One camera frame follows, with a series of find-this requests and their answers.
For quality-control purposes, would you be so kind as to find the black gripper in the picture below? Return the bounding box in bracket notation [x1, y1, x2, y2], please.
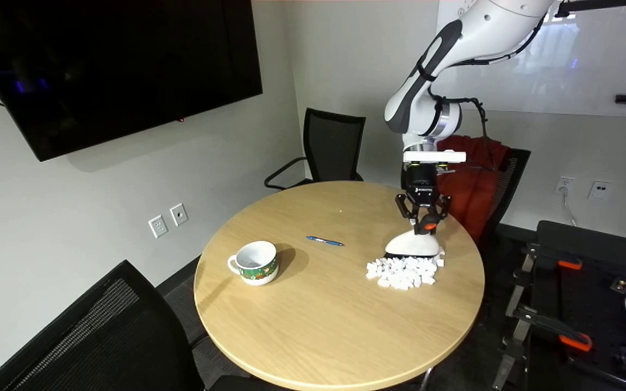
[396, 161, 455, 234]

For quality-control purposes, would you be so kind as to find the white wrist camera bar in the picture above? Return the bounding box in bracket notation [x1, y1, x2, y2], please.
[401, 148, 470, 164]

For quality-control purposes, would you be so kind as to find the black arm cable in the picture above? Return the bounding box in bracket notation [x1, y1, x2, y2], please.
[460, 96, 492, 140]

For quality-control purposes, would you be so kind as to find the white and green mug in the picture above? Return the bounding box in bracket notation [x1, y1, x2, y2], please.
[227, 239, 282, 287]

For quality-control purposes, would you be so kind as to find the black mesh back chair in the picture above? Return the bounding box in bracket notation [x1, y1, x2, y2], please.
[263, 107, 368, 193]

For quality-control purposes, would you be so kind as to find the glossy whiteboard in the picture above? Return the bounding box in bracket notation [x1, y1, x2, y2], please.
[436, 0, 626, 122]

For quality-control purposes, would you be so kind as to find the pile of small white pieces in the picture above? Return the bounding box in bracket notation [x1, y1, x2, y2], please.
[364, 252, 448, 293]

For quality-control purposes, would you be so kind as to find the black wall mounted television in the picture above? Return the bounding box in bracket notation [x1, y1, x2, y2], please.
[0, 0, 266, 163]

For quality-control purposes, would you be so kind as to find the black equipment cart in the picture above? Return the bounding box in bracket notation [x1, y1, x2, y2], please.
[490, 218, 626, 391]

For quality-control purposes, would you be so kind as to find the black chair holding red cloth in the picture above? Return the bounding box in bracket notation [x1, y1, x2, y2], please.
[440, 142, 533, 247]

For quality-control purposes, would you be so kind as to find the orange handled bar clamp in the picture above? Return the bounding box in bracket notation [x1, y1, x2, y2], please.
[511, 242, 585, 322]
[492, 306, 595, 391]

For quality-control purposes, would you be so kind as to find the black office chair with armrests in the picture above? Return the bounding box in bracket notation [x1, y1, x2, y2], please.
[0, 256, 288, 391]

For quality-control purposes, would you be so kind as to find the blue pen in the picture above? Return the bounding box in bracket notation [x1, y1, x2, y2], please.
[304, 233, 348, 250]

